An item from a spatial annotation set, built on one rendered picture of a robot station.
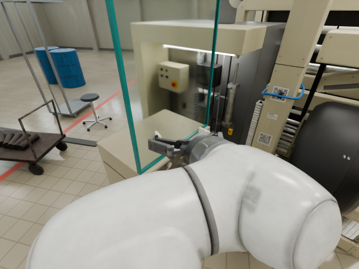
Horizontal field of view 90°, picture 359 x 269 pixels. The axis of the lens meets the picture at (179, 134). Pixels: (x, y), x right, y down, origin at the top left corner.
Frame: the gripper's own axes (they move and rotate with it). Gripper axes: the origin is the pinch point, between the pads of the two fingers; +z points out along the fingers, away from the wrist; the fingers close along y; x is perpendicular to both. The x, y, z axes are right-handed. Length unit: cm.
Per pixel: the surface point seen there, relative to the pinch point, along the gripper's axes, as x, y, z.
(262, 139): -18, 65, 39
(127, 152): -17.5, -16.1, 42.3
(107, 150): -17, -26, 47
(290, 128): -18, 103, 54
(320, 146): -13, 66, 5
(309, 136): -10, 65, 10
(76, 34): 337, -245, 1193
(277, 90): 11, 62, 29
